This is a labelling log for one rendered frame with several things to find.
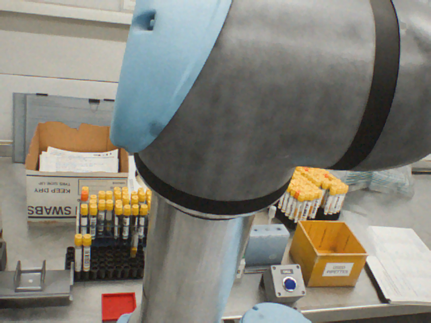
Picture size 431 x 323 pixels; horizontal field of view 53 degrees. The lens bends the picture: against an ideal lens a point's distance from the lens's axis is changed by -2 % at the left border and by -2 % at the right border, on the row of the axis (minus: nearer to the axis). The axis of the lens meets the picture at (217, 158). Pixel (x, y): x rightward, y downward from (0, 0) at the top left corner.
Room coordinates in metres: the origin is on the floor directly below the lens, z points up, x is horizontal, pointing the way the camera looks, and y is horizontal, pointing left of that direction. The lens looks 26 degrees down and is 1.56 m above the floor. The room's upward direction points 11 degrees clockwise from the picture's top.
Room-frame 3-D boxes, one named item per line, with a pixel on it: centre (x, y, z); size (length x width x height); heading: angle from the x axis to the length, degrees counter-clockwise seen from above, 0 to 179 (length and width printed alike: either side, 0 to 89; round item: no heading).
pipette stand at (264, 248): (0.86, -0.15, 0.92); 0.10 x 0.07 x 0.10; 110
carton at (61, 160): (1.02, 0.36, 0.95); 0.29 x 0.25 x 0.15; 19
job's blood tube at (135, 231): (0.77, 0.14, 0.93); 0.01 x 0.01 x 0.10; 19
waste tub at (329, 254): (0.88, -0.31, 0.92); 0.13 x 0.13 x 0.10; 15
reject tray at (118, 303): (0.64, 0.14, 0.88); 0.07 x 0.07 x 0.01; 19
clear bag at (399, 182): (1.43, -0.62, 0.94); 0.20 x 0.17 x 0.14; 80
